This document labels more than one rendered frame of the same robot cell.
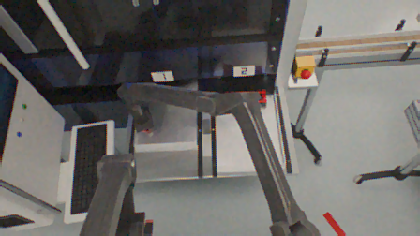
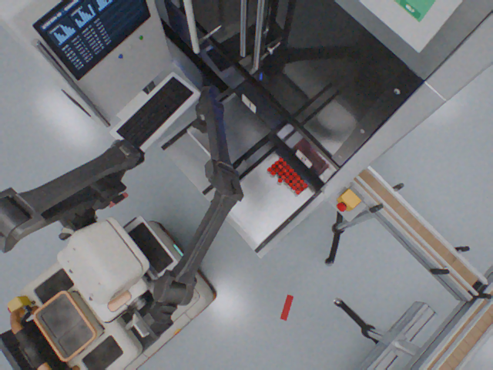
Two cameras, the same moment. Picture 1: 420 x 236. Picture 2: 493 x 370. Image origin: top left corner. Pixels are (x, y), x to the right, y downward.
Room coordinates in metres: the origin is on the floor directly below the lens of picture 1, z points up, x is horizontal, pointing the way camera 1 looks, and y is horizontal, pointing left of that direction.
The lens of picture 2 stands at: (0.26, -0.28, 2.40)
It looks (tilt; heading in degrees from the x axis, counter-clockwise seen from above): 75 degrees down; 31
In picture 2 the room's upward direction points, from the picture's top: 10 degrees clockwise
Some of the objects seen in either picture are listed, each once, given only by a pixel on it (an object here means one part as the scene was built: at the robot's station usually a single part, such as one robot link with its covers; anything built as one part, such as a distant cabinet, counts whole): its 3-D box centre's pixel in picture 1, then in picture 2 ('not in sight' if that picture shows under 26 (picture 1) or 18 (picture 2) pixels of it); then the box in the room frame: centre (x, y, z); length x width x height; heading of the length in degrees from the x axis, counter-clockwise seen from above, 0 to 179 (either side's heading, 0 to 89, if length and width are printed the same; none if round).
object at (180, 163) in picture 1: (206, 125); (247, 165); (0.66, 0.00, 0.87); 0.70 x 0.48 x 0.02; 83
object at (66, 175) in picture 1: (82, 169); (150, 108); (0.59, 0.57, 0.79); 0.45 x 0.28 x 0.03; 0
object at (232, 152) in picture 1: (247, 127); (266, 196); (0.60, -0.16, 0.90); 0.34 x 0.26 x 0.04; 172
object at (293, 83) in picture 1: (300, 75); (350, 201); (0.83, -0.46, 0.87); 0.14 x 0.13 x 0.02; 173
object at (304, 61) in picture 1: (304, 65); (349, 199); (0.79, -0.44, 1.00); 0.08 x 0.07 x 0.07; 173
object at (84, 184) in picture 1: (89, 165); (155, 111); (0.59, 0.53, 0.82); 0.40 x 0.14 x 0.02; 0
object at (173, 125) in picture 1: (167, 110); (233, 127); (0.75, 0.16, 0.90); 0.34 x 0.26 x 0.04; 173
